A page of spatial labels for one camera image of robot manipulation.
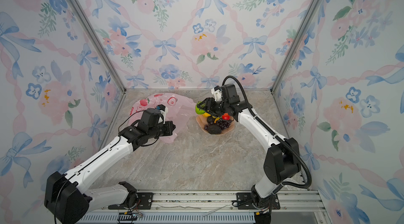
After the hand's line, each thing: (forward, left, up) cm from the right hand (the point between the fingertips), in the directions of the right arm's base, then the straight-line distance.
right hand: (201, 107), depth 80 cm
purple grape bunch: (+2, -13, -18) cm, 23 cm away
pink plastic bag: (+9, +14, -12) cm, 20 cm away
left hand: (-8, +12, -5) cm, 15 cm away
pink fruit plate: (+6, +1, -21) cm, 22 cm away
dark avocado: (-4, -7, -16) cm, 17 cm away
